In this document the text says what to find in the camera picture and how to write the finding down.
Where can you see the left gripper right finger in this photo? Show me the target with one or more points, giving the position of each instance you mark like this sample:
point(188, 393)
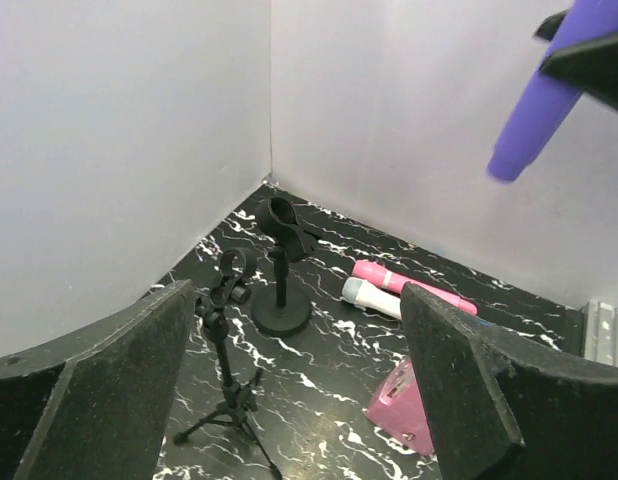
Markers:
point(500, 406)

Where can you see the purple microphone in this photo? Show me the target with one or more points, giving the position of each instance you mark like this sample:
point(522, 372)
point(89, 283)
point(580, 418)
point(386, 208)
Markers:
point(523, 136)

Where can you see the white microphone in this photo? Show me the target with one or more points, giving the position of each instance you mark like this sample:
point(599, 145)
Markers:
point(364, 295)

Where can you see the black round-base mic stand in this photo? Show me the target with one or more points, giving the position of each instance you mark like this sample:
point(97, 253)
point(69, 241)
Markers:
point(282, 310)

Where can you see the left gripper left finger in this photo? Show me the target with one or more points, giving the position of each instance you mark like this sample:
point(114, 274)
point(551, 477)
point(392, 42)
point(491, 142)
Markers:
point(94, 404)

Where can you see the aluminium frame rail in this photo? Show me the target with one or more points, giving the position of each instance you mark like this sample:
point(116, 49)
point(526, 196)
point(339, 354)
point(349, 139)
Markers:
point(601, 333)

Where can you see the pink wedge-shaped case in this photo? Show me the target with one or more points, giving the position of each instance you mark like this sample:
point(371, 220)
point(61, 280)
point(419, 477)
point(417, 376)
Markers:
point(397, 408)

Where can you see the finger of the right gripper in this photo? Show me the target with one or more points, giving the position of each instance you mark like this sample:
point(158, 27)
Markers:
point(582, 57)

